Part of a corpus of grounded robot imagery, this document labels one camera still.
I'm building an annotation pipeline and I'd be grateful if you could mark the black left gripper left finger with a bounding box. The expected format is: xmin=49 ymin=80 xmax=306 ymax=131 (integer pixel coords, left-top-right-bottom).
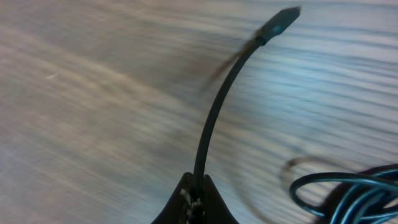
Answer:
xmin=152 ymin=172 xmax=196 ymax=224

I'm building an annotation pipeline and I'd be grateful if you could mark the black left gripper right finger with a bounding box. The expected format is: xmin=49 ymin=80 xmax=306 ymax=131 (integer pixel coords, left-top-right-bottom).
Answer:
xmin=202 ymin=175 xmax=239 ymax=224

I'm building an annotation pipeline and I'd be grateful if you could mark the thick black usb cable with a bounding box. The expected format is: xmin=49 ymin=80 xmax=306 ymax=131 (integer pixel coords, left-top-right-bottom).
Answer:
xmin=192 ymin=6 xmax=302 ymax=187

